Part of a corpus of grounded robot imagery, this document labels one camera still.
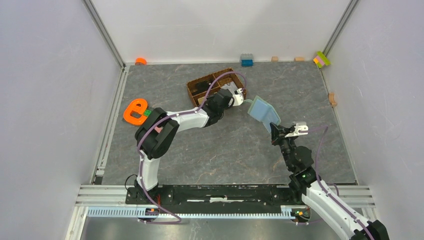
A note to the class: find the orange round cap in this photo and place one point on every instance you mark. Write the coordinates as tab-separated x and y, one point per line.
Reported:
140	61

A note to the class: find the orange letter e toy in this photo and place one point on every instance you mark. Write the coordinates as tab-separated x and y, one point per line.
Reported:
134	113

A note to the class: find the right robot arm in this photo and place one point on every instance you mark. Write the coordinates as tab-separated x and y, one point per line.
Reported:
309	188

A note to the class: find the flat tan wooden block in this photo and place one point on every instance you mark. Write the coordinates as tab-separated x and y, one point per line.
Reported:
299	59

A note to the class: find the blue grey lego stack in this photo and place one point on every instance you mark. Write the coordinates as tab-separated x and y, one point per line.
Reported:
246	60

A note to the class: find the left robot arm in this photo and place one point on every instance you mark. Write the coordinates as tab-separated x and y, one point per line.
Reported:
155	136

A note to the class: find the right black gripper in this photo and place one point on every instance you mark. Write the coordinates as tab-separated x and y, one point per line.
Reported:
278	133

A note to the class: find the curved wooden arch block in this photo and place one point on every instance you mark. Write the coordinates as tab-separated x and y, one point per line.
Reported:
332	99

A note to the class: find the black item in basket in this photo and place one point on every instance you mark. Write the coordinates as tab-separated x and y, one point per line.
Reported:
201	87

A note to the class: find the green pink lego stack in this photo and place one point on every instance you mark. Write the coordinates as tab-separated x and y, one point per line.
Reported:
321	60

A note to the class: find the light blue card holder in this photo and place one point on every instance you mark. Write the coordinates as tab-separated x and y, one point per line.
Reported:
263	112

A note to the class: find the white cards in basket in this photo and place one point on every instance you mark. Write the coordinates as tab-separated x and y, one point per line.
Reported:
230	86

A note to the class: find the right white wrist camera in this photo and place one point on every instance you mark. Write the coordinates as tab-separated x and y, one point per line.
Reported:
299	128

